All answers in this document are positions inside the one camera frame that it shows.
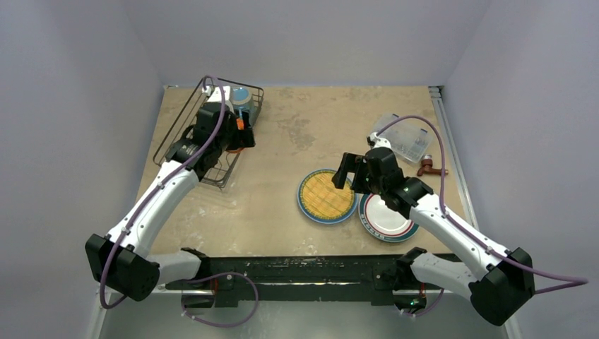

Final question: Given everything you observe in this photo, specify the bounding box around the red translucent cup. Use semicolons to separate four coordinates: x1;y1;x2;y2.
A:
227;118;245;154

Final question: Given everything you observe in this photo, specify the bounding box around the blue butterfly mug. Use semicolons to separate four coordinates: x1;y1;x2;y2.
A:
231;86;257;126

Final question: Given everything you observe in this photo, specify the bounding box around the round woven bamboo mat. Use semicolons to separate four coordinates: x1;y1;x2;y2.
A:
300;171;355;221

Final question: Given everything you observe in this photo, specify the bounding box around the blue plate with bamboo pattern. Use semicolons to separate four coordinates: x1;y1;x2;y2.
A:
296;167;360;225

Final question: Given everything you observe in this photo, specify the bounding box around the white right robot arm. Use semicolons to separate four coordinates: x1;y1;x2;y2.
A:
332;147;535;326

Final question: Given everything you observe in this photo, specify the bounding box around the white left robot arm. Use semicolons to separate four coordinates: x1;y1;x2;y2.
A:
85;102;255;302

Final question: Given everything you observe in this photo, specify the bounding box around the clear plastic screw box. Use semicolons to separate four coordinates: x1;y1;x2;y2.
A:
379;119;433;164

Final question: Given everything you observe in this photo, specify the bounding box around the brown pipe fitting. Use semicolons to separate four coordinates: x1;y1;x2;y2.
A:
416;157;449;177

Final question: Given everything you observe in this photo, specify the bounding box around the striped rim white plate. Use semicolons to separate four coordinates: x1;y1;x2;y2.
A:
357;194;420;243

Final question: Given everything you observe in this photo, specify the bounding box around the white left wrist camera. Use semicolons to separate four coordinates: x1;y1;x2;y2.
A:
201;85;232;105

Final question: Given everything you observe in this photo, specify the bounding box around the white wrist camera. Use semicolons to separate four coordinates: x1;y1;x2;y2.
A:
201;85;232;105
367;132;391;149

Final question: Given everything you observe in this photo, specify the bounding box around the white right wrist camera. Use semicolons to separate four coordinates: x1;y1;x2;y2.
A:
367;132;391;149

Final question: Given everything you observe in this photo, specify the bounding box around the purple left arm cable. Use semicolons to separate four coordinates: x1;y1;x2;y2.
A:
98;76;259;328

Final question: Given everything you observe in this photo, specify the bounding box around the black wire dish rack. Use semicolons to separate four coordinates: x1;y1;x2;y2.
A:
152;78;264;189

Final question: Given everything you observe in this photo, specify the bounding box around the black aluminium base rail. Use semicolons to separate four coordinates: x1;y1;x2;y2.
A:
95;254;450;310

